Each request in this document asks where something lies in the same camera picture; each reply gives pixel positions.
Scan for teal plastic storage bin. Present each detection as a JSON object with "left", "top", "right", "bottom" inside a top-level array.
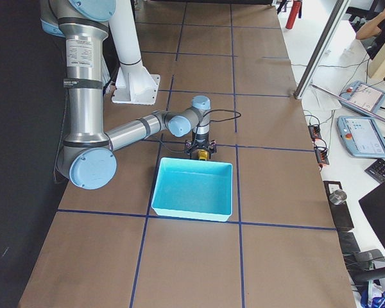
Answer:
[{"left": 151, "top": 157, "right": 233, "bottom": 222}]

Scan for yellow beetle toy car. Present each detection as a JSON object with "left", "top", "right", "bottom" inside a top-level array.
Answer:
[{"left": 197, "top": 150, "right": 209, "bottom": 161}]

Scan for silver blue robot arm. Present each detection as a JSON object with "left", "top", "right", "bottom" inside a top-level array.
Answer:
[{"left": 40, "top": 1, "right": 216, "bottom": 189}]

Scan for lower teach pendant tablet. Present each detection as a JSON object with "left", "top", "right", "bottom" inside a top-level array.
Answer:
[{"left": 337, "top": 116, "right": 385, "bottom": 158}]

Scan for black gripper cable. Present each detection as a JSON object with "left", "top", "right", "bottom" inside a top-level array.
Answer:
[{"left": 153, "top": 109, "right": 243, "bottom": 153}]

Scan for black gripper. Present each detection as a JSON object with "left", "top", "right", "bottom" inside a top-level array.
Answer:
[{"left": 184, "top": 140, "right": 217, "bottom": 160}]

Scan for black keyboard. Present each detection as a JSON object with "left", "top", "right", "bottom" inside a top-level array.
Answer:
[{"left": 364, "top": 158, "right": 385, "bottom": 184}]

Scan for red cylinder bottle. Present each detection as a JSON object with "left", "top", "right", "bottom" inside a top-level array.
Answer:
[{"left": 286, "top": 0, "right": 302, "bottom": 30}]

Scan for black power strip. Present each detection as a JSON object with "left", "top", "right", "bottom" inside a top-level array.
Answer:
[
  {"left": 308, "top": 124, "right": 321, "bottom": 141},
  {"left": 314, "top": 146, "right": 329, "bottom": 167}
]

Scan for brown paper table cover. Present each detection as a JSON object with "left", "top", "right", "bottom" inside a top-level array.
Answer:
[{"left": 19, "top": 1, "right": 355, "bottom": 307}]

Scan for aluminium frame post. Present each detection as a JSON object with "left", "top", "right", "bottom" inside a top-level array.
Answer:
[{"left": 294, "top": 0, "right": 350, "bottom": 99}]

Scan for small metal cup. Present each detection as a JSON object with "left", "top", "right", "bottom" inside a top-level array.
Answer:
[{"left": 329, "top": 189, "right": 347, "bottom": 205}]

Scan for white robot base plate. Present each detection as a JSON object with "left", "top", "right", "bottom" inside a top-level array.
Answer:
[{"left": 112, "top": 69, "right": 160, "bottom": 105}]

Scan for upper teach pendant tablet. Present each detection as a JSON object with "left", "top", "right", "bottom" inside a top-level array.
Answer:
[{"left": 339, "top": 81, "right": 385, "bottom": 114}]

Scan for seated person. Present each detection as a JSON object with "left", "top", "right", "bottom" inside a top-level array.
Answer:
[{"left": 355, "top": 9, "right": 385, "bottom": 60}]

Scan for teach pendant tablet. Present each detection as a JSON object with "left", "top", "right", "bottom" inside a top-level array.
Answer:
[
  {"left": 339, "top": 81, "right": 385, "bottom": 114},
  {"left": 337, "top": 116, "right": 385, "bottom": 158}
]

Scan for black box under cup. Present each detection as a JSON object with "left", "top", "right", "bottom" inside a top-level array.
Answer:
[{"left": 323, "top": 180, "right": 354, "bottom": 232}]

